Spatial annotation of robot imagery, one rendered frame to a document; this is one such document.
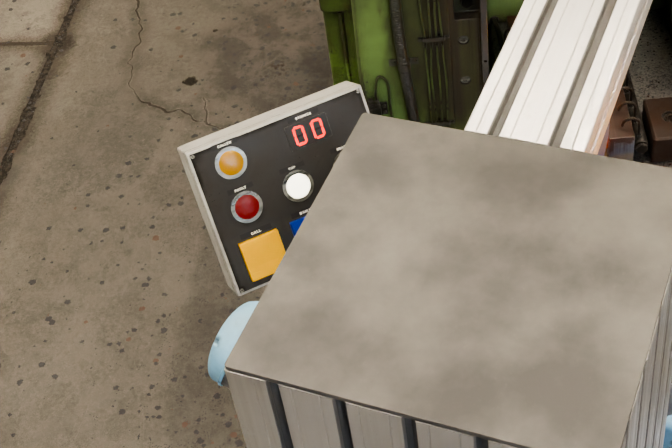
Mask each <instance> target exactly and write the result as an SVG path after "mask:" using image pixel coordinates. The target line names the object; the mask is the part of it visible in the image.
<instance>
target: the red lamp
mask: <svg viewBox="0 0 672 448"><path fill-rule="evenodd" d="M235 211H236V214H237V215H238V216H239V217H240V218H242V219H251V218H253V217H255V216H256V215H257V213H258V211H259V202H258V200H257V199H256V198H255V197H254V196H252V195H243V196H241V197H240V198H239V199H238V200H237V202H236V204H235Z"/></svg>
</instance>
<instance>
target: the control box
mask: <svg viewBox="0 0 672 448"><path fill-rule="evenodd" d="M363 113H370V112H369V109H368V106H367V103H366V100H365V97H364V94H363V91H362V88H361V85H359V84H356V83H352V82H349V81H344V82H342V83H339V84H336V85H334V86H331V87H329V88H326V89H324V90H321V91H319V92H316V93H314V94H311V95H309V96H306V97H303V98H301V99H298V100H296V101H293V102H291V103H288V104H286V105H283V106H281V107H278V108H276V109H273V110H270V111H268V112H265V113H263V114H260V115H258V116H255V117H253V118H250V119H248V120H245V121H243V122H240V123H237V124H235V125H232V126H230V127H227V128H225V129H222V130H220V131H217V132H215V133H212V134H210V135H207V136H204V137H202V138H199V139H197V140H194V141H192V142H189V143H187V144H184V145H182V146H179V147H178V148H177V150H178V153H179V155H180V158H181V161H182V163H183V166H184V169H185V172H186V174H187V177H188V180H189V182H190V185H191V188H192V190H193V193H194V196H195V198H196V201H197V204H198V206H199V209H200V212H201V214H202V217H203V220H204V222H205V225H206V228H207V230H208V233H209V236H210V238H211V241H212V244H213V246H214V249H215V252H216V254H217V257H218V260H219V263H220V265H221V268H222V271H223V273H224V276H225V279H226V281H227V284H228V286H229V287H230V288H231V289H232V290H233V291H234V292H235V293H236V294H237V295H238V296H242V295H244V294H246V293H249V292H251V291H253V290H256V289H258V288H260V287H263V286H265V285H267V284H269V282H270V280H271V278H272V276H273V275H274V274H271V275H269V276H267V277H264V278H262V279H260V280H257V281H255V282H253V281H251V279H250V276H249V273H248V271H247V268H246V265H245V262H244V260H243V257H242V254H241V252H240V249H239V246H238V244H239V243H242V242H244V241H246V240H249V239H251V238H253V237H256V236H258V235H261V234H263V233H265V232H268V231H270V230H273V229H275V228H276V229H277V230H278V232H279V235H280V238H281V240H282V243H283V246H284V249H285V252H286V251H287V249H288V247H289V246H290V244H291V242H292V240H293V238H294V236H293V233H292V230H291V227H290V224H289V222H292V221H294V220H297V219H299V218H301V217H304V216H306V215H307V213H308V211H309V209H310V207H311V206H312V204H313V202H314V200H315V198H316V197H317V195H318V193H319V191H320V189H321V187H322V186H323V184H324V182H325V180H326V178H327V177H328V175H329V173H330V171H331V169H332V167H333V166H334V164H335V162H336V160H337V158H338V157H339V155H340V153H341V151H342V149H343V147H344V146H345V144H346V142H347V140H348V138H349V137H350V135H351V133H352V131H353V129H354V128H355V126H356V124H357V122H358V120H359V118H360V117H361V115H362V114H363ZM316 118H318V119H321V122H322V125H323V126H321V125H320V122H319V120H317V121H315V122H312V121H311V120H314V119H316ZM311 122H312V124H313V127H314V128H317V127H319V126H321V127H324V130H325V133H326V134H324V136H323V137H321V138H318V139H317V137H316V138H315V137H314V134H313V131H314V129H313V130H312V128H311V125H310V123H311ZM299 125H300V126H303V128H304V131H305V133H303V132H302V129H301V127H300V128H297V129H295V130H294V131H295V134H296V136H297V135H299V134H302V133H303V134H306V137H307V140H308V141H306V144H303V145H301V146H299V145H297V143H296V140H295V138H296V137H294V134H293V132H292V130H293V129H294V127H296V126H299ZM230 150H233V151H237V152H238V153H240V154H241V156H242V157H243V161H244V164H243V168H242V170H241V171H240V172H239V173H238V174H236V175H231V176H230V175H226V174H224V173H223V172H222V171H221V170H220V168H219V159H220V157H221V156H222V154H223V153H225V152H226V151H230ZM295 174H303V175H305V176H306V177H307V178H308V179H309V181H310V190H309V192H308V193H307V195H306V196H304V197H302V198H294V197H292V196H290V195H289V193H288V191H287V182H288V180H289V178H290V177H291V176H293V175H295ZM243 195H252V196H254V197H255V198H256V199H257V200H258V202H259V211H258V213H257V215H256V216H255V217H253V218H251V219H242V218H240V217H239V216H238V215H237V214H236V211H235V204H236V202H237V200H238V199H239V198H240V197H241V196H243Z"/></svg>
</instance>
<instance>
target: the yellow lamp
mask: <svg viewBox="0 0 672 448"><path fill-rule="evenodd" d="M243 164H244V161H243V157H242V156H241V154H240V153H238V152H237V151H233V150H230V151H226V152H225V153H223V154H222V156H221V157H220V159H219V168H220V170H221V171H222V172H223V173H224V174H226V175H230V176H231V175H236V174H238V173H239V172H240V171H241V170H242V168H243Z"/></svg>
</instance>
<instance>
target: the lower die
mask: <svg viewBox="0 0 672 448"><path fill-rule="evenodd" d="M516 17H517V15H515V16H507V29H508V28H510V27H512V26H513V24H514V21H515V19H516ZM625 101H626V99H625V95H624V91H623V89H622V90H620V93H619V96H618V98H617V101H616V104H615V107H614V109H613V112H612V115H611V118H610V123H609V136H608V148H606V149H607V153H608V157H613V158H618V159H624V160H629V161H633V157H634V144H635V134H634V130H633V127H632V123H631V120H630V121H627V122H626V123H625V124H624V127H622V126H621V123H622V121H623V120H624V119H625V118H628V117H630V115H629V111H628V107H627V105H624V106H622V107H621V109H620V111H618V110H617V107H618V106H619V104H621V103H622V102H625Z"/></svg>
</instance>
